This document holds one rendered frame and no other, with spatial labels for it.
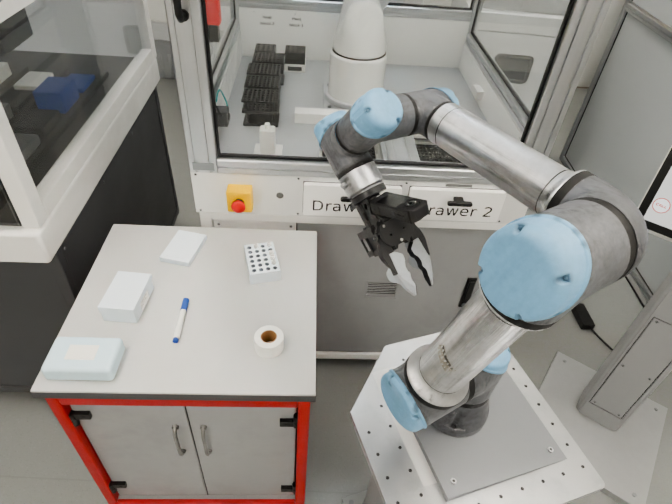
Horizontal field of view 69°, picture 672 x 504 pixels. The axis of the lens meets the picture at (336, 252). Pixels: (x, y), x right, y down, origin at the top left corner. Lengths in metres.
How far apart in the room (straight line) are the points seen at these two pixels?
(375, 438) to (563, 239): 0.67
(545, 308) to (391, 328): 1.39
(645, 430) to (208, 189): 1.86
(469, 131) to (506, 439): 0.66
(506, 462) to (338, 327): 0.97
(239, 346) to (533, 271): 0.81
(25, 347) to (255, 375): 1.00
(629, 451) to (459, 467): 1.23
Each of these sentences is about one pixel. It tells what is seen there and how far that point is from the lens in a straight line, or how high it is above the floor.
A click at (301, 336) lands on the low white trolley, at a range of 1.24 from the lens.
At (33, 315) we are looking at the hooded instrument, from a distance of 1.81.
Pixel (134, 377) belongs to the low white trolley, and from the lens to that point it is 1.22.
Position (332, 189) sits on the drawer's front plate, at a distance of 1.44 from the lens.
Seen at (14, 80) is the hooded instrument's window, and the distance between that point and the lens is 1.42.
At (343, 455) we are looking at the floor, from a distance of 1.93.
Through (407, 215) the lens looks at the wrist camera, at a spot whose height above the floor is 1.24.
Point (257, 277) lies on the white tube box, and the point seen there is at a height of 0.78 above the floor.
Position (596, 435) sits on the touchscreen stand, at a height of 0.04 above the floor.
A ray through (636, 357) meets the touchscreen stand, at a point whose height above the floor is 0.43.
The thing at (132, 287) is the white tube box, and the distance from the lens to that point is 1.34.
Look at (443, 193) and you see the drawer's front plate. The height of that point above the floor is 0.92.
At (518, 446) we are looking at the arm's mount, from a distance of 1.18.
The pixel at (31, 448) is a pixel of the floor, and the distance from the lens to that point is 2.14.
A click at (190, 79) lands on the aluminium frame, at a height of 1.22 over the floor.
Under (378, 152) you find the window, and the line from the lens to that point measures 1.42.
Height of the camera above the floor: 1.73
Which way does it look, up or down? 42 degrees down
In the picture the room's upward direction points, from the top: 5 degrees clockwise
